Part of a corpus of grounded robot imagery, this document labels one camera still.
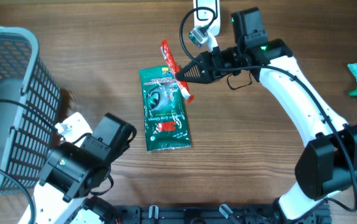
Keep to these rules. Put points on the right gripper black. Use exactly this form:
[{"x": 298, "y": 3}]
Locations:
[{"x": 206, "y": 76}]

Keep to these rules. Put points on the red white snack packet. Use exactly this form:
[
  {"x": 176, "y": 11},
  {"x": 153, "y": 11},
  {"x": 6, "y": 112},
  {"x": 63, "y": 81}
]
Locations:
[{"x": 175, "y": 68}]

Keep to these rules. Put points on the green 3M gloves packet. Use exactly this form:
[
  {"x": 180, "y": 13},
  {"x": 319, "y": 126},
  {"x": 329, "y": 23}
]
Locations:
[{"x": 166, "y": 124}]

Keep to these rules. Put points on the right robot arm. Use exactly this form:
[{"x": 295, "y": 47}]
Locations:
[{"x": 328, "y": 164}]

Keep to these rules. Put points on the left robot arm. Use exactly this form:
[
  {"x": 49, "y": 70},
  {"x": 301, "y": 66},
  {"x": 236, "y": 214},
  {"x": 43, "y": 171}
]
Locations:
[{"x": 66, "y": 190}]

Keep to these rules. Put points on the white barcode scanner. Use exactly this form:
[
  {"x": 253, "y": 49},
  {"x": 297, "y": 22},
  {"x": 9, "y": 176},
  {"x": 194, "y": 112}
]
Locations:
[{"x": 204, "y": 17}]

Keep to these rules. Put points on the grey mesh shopping basket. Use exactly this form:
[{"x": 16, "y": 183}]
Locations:
[{"x": 29, "y": 106}]

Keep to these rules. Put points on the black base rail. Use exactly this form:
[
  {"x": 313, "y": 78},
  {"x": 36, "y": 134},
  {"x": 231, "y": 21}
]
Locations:
[{"x": 197, "y": 214}]

